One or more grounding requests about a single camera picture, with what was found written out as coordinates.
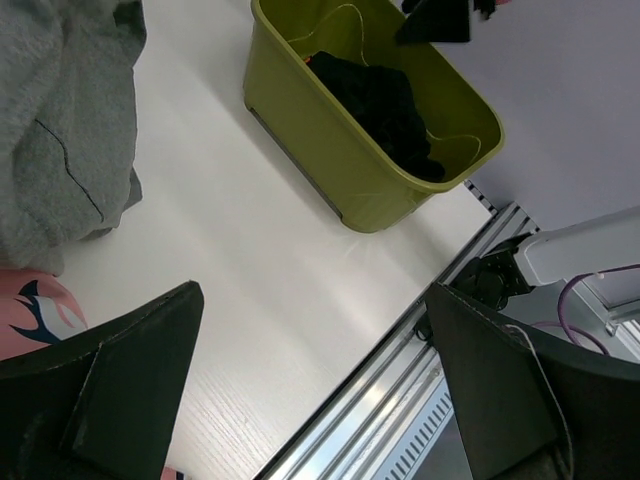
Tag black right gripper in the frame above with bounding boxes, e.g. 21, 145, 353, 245
394, 0, 500, 46

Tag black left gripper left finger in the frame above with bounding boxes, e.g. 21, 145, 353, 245
1, 281, 204, 479

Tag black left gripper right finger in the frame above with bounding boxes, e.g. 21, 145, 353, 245
426, 284, 639, 479

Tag black shorts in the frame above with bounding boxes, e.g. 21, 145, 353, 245
306, 51, 446, 182

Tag grey shorts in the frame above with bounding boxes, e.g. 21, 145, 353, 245
1, 1, 147, 275

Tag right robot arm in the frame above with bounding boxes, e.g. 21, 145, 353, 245
396, 1, 639, 297

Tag pink patterned shorts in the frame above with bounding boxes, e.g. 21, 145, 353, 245
0, 270, 88, 360

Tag olive green plastic basket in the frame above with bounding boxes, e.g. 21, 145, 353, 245
244, 1, 504, 233

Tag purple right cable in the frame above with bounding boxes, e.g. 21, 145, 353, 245
529, 264, 640, 357

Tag slotted cable duct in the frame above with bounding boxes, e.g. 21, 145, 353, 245
373, 381, 454, 480

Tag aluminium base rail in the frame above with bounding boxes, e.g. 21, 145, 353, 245
254, 201, 541, 480

